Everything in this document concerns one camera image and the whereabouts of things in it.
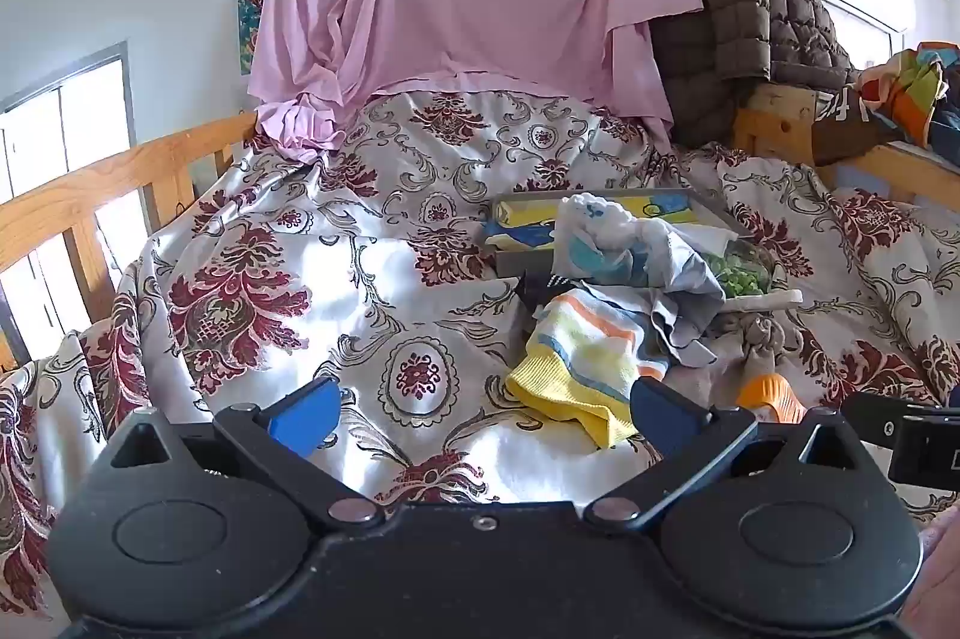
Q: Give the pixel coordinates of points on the white blue printed cloth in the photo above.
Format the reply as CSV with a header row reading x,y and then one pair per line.
x,y
600,241

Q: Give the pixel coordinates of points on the wooden bed rail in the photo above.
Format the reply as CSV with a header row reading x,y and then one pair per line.
x,y
90,181

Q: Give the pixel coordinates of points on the light wooden bed frame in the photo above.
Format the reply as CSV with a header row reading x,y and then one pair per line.
x,y
772,121

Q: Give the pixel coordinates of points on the grey tray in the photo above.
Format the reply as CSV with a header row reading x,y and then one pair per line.
x,y
517,264

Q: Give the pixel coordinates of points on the black cloth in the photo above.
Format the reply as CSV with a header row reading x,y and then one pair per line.
x,y
544,294

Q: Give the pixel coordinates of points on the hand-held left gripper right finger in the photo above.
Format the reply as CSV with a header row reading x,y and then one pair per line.
x,y
660,410

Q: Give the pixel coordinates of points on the orange green patchwork cloth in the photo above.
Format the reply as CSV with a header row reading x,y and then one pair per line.
x,y
907,84

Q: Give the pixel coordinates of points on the grey cloth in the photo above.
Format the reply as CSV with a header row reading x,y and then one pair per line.
x,y
682,279

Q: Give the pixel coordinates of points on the window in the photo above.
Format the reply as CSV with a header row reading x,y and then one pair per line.
x,y
75,106

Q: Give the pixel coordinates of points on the yellow orange striped sock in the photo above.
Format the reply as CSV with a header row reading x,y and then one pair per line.
x,y
577,354

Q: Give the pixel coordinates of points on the beige knit cloth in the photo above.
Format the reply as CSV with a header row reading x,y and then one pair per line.
x,y
757,339

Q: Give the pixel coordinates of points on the blue denim jeans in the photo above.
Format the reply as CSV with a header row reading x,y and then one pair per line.
x,y
946,129

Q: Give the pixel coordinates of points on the teal wall poster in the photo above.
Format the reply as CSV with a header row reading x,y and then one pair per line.
x,y
251,16

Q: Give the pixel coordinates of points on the brown puffer jacket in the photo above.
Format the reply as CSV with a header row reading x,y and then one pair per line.
x,y
750,24

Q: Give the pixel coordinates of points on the glass bowl of green pieces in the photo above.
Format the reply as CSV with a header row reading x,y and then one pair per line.
x,y
742,279

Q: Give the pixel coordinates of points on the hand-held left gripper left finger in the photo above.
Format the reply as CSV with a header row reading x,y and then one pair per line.
x,y
304,418

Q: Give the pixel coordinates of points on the floral satin bedspread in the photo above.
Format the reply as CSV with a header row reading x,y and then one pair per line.
x,y
300,249

